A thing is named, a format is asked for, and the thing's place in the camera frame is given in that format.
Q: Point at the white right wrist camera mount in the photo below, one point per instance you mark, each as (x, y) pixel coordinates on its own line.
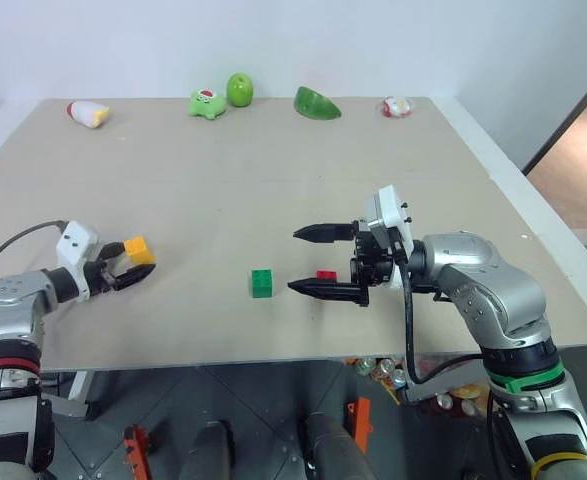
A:
(390, 210)

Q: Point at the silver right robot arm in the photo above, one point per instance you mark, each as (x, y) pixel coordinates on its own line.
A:
(493, 285)

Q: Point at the orange clamp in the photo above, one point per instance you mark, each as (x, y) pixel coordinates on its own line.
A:
(359, 416)
(135, 450)

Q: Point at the red toy brick cube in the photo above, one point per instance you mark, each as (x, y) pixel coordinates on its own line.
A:
(326, 274)

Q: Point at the red white wrapped toy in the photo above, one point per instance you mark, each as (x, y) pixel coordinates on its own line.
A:
(396, 107)

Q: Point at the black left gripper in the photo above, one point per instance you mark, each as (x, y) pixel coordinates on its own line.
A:
(98, 277)

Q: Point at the white table leg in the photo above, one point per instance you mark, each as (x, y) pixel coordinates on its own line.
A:
(75, 392)

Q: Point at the white pink yellow plush toy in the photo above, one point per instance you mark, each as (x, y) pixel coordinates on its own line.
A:
(87, 113)

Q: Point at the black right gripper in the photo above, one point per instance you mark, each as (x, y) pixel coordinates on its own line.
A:
(373, 260)

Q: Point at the yellow toy brick cube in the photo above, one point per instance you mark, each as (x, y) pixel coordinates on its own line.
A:
(139, 251)

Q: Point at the green plush monster toy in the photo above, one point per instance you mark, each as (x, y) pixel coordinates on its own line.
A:
(207, 106)

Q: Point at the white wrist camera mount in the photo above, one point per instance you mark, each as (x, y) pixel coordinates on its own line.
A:
(390, 210)
(73, 242)

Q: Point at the green apple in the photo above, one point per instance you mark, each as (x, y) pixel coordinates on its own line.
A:
(240, 90)

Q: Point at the green melon slice toy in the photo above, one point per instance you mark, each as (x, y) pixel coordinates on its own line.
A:
(313, 106)

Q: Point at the green toy brick cube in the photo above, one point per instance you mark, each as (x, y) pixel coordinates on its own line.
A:
(261, 285)

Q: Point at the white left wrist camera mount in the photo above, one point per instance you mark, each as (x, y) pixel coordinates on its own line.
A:
(73, 242)

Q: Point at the dark rounded shape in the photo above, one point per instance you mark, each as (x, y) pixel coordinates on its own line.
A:
(208, 452)
(330, 447)

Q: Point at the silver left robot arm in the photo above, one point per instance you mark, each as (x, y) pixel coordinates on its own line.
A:
(8, 320)

